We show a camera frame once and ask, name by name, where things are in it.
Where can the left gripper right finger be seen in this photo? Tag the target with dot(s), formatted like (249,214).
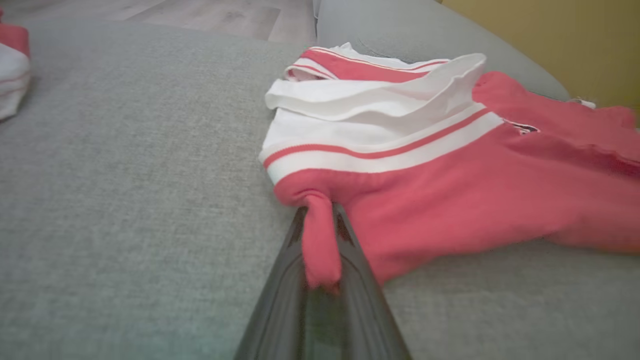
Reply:
(365,315)

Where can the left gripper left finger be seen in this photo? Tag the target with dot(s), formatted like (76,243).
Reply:
(280,310)

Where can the large grey sofa seat cushion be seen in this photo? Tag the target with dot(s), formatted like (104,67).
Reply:
(125,175)

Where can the red Bulls 23 shorts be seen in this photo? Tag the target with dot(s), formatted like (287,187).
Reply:
(12,70)

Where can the red white-trimmed jersey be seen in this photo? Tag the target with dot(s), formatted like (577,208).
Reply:
(450,200)

